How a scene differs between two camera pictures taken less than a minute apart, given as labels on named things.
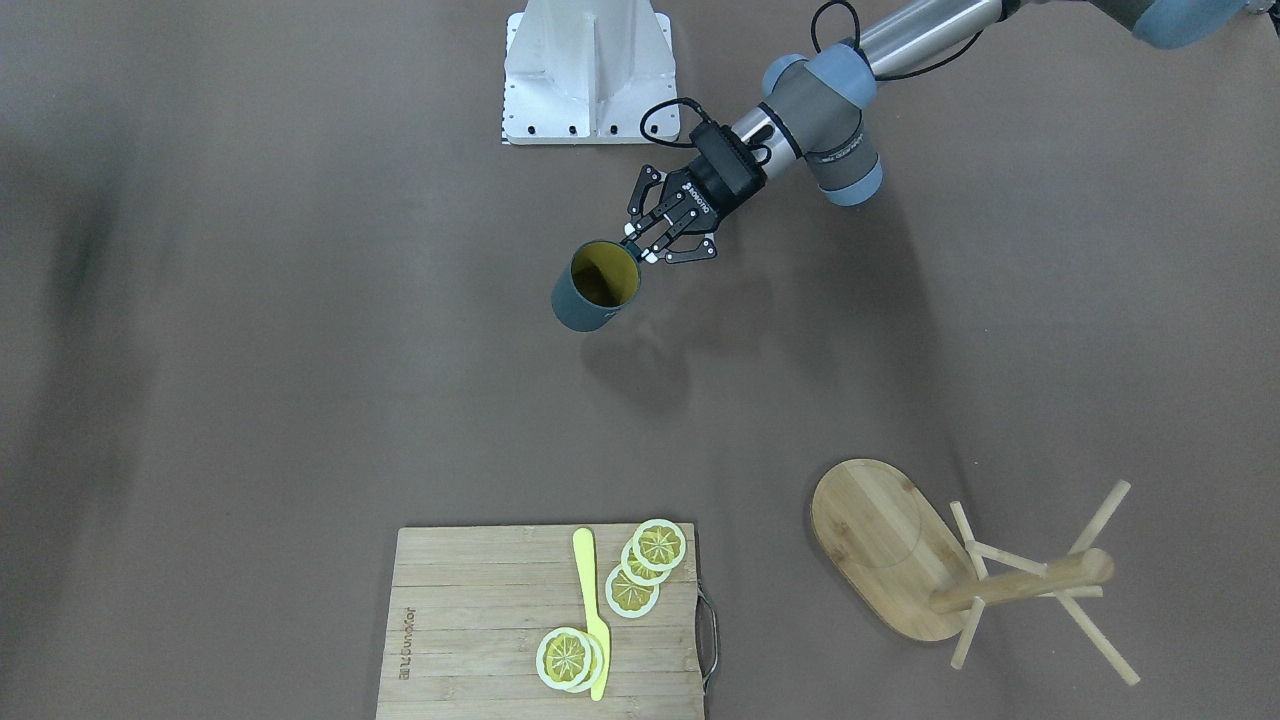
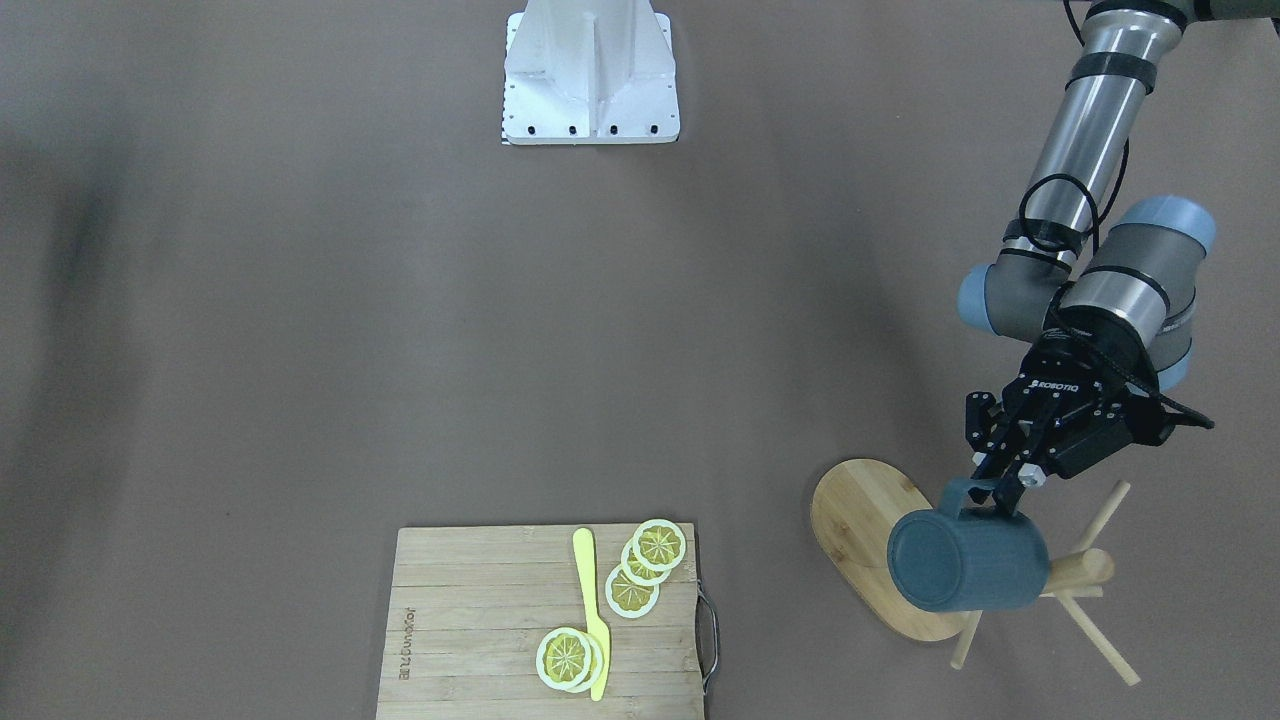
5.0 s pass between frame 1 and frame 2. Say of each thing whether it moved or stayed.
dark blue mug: moved
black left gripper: moved
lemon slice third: stayed
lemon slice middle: stayed
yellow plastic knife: stayed
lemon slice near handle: stayed
